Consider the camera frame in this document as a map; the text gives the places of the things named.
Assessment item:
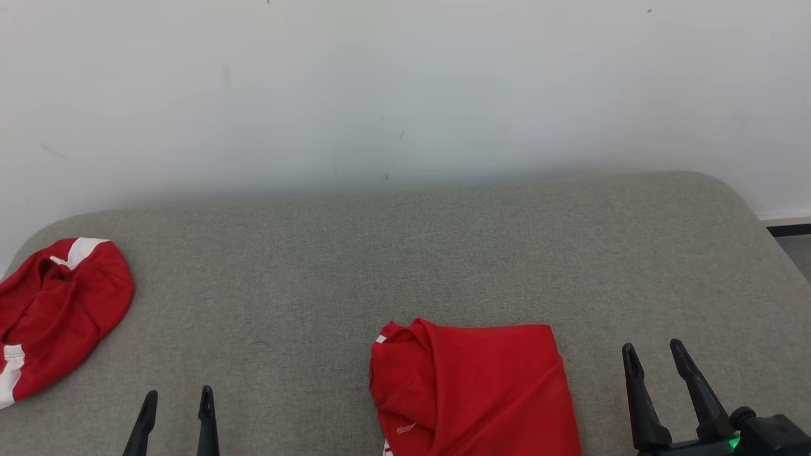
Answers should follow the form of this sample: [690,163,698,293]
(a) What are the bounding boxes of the red jersey with black numbers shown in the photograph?
[369,319,582,456]

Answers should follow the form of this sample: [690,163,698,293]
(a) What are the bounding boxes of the red shorts with white stripes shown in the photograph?
[0,237,136,409]

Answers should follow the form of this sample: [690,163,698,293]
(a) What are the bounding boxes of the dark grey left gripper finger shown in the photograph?
[196,385,220,456]
[123,390,158,456]

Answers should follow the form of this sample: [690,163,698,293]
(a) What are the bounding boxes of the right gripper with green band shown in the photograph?
[622,339,743,456]

